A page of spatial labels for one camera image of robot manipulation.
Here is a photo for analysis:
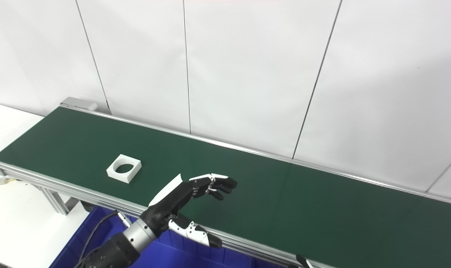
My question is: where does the green conveyor belt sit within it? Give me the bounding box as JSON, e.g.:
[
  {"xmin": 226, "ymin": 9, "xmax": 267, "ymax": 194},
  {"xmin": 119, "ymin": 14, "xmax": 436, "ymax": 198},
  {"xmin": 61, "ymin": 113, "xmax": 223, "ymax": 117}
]
[
  {"xmin": 0, "ymin": 97, "xmax": 451, "ymax": 268},
  {"xmin": 0, "ymin": 106, "xmax": 451, "ymax": 268}
]

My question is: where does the aluminium conveyor leg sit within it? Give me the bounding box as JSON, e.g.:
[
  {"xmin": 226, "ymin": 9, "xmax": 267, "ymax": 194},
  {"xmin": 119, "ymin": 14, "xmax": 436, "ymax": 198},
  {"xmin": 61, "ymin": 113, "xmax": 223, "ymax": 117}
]
[{"xmin": 39, "ymin": 186, "xmax": 80, "ymax": 216}]

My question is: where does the white square part with hole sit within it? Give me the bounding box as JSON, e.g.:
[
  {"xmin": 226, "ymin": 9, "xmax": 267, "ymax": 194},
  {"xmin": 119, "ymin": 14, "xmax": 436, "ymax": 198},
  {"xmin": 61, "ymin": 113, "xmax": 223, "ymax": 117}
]
[{"xmin": 106, "ymin": 154, "xmax": 142, "ymax": 184}]

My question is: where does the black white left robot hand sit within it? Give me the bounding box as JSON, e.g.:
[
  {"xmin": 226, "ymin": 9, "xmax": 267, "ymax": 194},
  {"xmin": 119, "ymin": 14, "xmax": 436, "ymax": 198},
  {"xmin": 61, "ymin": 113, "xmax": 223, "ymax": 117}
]
[{"xmin": 140, "ymin": 173, "xmax": 238, "ymax": 249}]

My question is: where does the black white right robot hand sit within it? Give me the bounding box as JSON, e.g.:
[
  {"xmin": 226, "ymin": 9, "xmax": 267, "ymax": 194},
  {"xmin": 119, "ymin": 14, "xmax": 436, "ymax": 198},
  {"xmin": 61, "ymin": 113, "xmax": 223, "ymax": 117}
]
[{"xmin": 295, "ymin": 254, "xmax": 314, "ymax": 268}]

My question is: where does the grey conveyor end housing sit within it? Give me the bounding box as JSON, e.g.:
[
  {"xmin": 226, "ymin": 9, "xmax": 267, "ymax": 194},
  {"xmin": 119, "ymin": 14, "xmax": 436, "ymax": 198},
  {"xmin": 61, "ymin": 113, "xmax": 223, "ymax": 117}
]
[{"xmin": 60, "ymin": 97, "xmax": 99, "ymax": 112}]

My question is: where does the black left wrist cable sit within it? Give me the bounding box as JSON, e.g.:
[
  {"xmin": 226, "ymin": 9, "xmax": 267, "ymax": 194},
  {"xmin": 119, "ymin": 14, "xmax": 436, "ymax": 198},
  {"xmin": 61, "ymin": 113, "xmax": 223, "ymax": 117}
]
[{"xmin": 76, "ymin": 210, "xmax": 133, "ymax": 268}]

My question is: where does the blue bin with white parts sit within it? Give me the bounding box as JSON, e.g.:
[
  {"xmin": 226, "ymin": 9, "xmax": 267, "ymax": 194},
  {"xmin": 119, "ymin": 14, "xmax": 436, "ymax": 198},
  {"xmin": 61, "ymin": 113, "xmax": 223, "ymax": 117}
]
[{"xmin": 48, "ymin": 207, "xmax": 285, "ymax": 268}]

